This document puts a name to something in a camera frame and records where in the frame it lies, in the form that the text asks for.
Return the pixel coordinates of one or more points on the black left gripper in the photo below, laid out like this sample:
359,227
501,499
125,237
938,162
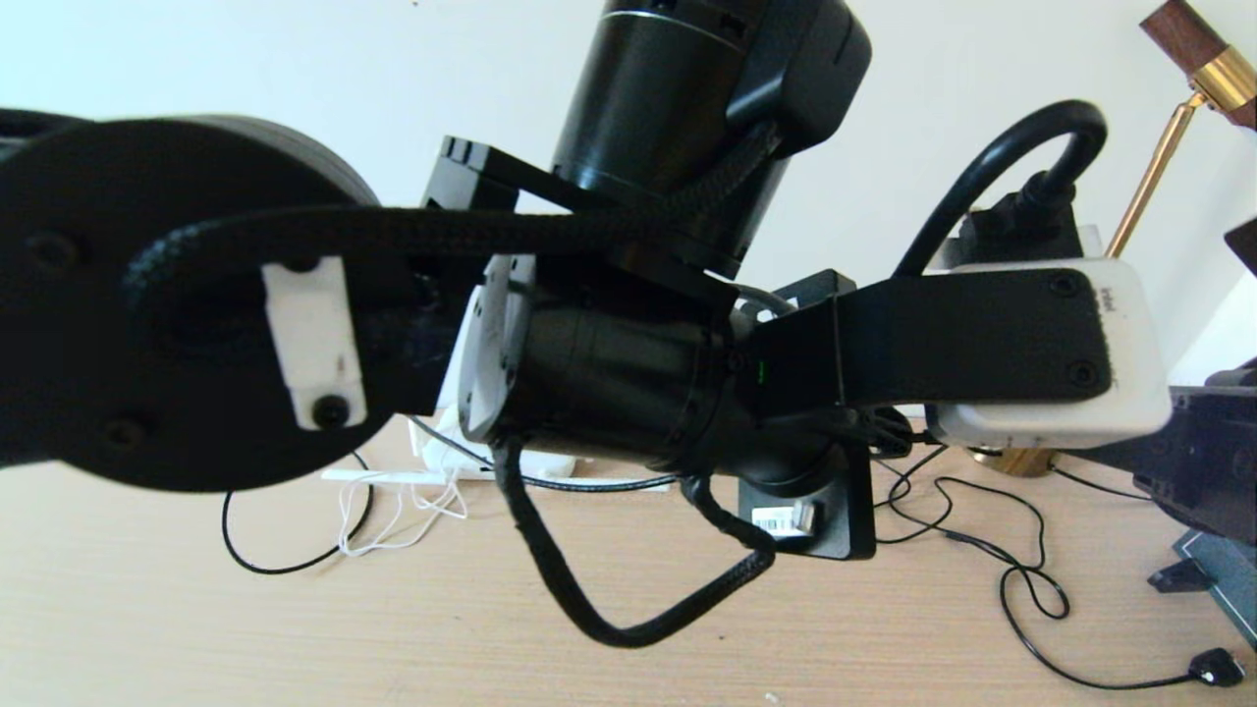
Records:
786,373

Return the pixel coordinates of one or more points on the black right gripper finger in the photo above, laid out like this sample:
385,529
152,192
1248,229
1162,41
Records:
1218,462

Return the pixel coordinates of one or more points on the white router with four antennas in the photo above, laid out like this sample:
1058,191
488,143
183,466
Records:
550,462

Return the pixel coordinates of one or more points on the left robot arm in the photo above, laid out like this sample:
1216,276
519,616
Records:
147,295

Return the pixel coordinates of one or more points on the black clip stand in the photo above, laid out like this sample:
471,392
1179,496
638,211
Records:
1176,575

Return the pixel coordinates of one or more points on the dark teal patterned board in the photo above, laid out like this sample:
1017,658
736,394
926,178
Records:
1228,589

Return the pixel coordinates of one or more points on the brass desk lamp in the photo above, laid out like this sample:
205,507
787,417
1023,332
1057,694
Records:
1223,79

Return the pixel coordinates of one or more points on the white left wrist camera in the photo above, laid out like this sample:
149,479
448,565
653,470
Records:
1139,344

